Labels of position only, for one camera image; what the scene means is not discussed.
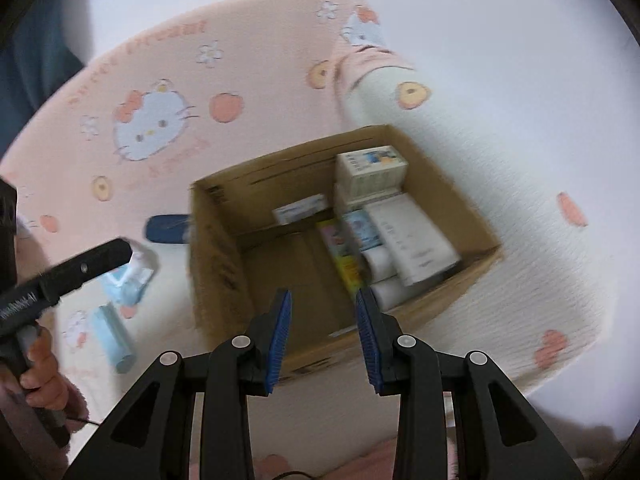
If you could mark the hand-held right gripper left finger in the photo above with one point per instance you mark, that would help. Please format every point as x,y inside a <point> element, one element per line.
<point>281,332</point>

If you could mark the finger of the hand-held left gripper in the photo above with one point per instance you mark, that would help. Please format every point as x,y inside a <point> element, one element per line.
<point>85,267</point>

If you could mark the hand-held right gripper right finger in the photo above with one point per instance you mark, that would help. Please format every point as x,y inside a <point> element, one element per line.
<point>367,332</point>

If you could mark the blue wet wipes packet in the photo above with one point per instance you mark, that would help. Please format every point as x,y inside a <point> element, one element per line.
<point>130,280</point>

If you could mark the cardboard box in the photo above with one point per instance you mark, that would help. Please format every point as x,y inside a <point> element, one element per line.
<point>300,280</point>

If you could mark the light blue case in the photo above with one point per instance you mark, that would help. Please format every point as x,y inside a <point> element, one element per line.
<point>115,337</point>

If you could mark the person's left forearm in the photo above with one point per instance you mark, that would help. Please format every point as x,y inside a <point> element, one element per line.
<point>76,407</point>

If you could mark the person's left hand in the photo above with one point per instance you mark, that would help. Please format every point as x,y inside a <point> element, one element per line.
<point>47,385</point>

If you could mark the white paper roll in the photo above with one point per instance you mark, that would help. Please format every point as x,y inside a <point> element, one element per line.
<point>390,292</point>
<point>380,262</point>

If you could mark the yellow printed box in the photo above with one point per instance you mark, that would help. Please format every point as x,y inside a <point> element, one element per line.
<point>342,257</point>

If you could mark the dark blue case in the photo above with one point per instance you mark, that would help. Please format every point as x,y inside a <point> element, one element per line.
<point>167,229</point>

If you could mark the large flat white box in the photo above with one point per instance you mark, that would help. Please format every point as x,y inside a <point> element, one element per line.
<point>412,240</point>

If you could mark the blue and white packet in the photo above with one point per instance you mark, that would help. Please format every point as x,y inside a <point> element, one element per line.
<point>364,229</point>

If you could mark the small white and blue box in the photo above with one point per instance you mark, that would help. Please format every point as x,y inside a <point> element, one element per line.
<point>300,210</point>

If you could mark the white box with blue print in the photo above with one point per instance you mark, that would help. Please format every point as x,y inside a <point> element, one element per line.
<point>370,172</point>

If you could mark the dark blue cloth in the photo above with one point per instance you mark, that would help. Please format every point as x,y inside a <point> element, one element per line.
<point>35,70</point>

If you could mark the pink and white printed blanket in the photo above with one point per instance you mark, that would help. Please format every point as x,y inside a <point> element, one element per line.
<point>210,85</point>

